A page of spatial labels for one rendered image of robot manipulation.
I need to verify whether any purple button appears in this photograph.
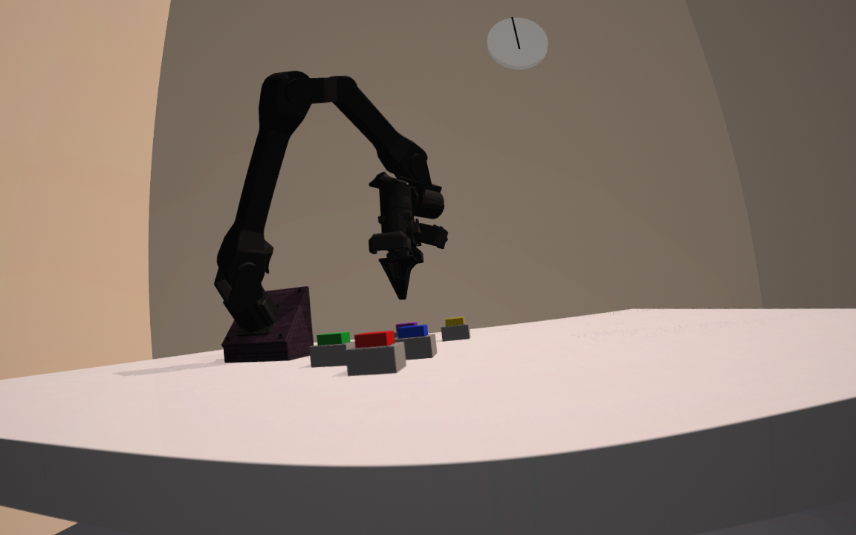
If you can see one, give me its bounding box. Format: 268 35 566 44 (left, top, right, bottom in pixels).
394 322 418 338

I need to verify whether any red button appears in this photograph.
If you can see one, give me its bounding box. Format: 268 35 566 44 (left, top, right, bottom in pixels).
345 331 406 376

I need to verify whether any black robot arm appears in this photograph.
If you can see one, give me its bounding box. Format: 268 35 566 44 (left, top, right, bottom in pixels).
214 71 448 337

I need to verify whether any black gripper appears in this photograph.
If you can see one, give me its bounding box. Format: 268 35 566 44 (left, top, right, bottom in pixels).
369 208 424 300

